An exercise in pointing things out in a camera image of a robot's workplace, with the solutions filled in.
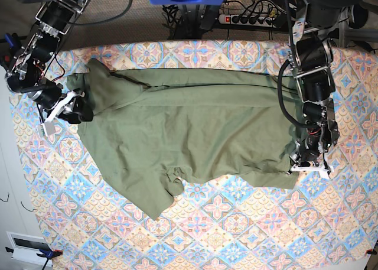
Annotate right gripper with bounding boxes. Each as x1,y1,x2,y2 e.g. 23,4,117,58
38,88,94,124

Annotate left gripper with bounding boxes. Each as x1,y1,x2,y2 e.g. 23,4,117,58
288,149,332,175

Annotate olive green t-shirt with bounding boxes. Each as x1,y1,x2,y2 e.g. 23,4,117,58
66,59,305,219

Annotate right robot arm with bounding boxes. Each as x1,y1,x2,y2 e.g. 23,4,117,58
1,0,93,124

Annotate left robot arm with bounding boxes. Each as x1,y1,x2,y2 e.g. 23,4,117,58
278,0,371,178

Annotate patterned tablecloth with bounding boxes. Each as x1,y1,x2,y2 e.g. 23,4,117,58
8,48,377,269

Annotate blue red clamp upper left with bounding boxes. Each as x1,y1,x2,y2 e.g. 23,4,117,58
1,33,19,70

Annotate blue red clamp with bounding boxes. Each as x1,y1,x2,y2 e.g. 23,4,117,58
5,247,63,269
1,33,19,70

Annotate red clamp lower right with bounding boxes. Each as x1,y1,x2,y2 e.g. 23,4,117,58
366,249,377,255

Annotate white floor outlet box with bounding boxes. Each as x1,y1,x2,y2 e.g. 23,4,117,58
6,232,50,266

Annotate blue red clamp lower left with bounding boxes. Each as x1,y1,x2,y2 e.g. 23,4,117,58
5,247,63,269

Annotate white power strip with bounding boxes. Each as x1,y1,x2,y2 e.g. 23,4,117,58
218,14,276,28

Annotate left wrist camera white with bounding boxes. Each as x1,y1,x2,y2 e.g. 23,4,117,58
319,166,334,180

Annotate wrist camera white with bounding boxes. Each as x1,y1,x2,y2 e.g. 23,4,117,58
319,166,334,180
37,122,56,137

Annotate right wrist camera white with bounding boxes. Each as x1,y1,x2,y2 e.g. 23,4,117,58
37,122,56,137

